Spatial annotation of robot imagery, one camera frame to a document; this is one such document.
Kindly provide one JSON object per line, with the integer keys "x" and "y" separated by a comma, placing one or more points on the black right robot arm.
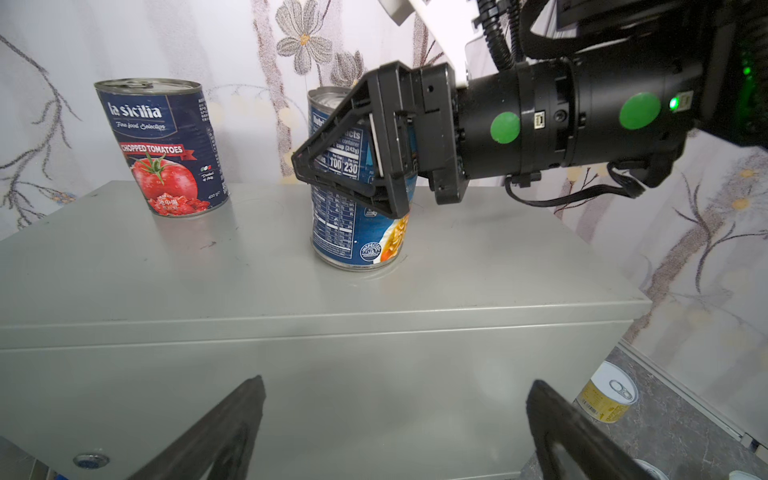
{"x": 624, "y": 91}

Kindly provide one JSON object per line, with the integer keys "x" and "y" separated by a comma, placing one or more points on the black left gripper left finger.
{"x": 218, "y": 446}

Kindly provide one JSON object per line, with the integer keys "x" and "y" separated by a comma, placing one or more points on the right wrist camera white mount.
{"x": 450, "y": 22}

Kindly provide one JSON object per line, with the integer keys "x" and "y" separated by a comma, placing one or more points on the blue label tall can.
{"x": 345, "y": 233}

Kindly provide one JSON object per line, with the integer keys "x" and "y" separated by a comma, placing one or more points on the green label can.
{"x": 652, "y": 470}

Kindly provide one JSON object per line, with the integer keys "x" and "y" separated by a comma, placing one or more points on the grey metal cabinet box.
{"x": 120, "y": 329}

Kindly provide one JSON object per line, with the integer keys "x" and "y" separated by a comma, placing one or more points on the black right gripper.
{"x": 396, "y": 122}

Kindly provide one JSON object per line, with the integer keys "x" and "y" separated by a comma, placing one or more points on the yellow label can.
{"x": 609, "y": 394}

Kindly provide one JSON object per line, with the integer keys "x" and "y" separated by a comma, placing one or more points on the aluminium corner frame right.
{"x": 694, "y": 400}

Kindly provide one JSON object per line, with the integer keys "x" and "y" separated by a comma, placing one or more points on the dark chopped tomatoes can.
{"x": 163, "y": 129}

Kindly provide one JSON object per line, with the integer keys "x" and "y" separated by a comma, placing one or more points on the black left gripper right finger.
{"x": 569, "y": 446}

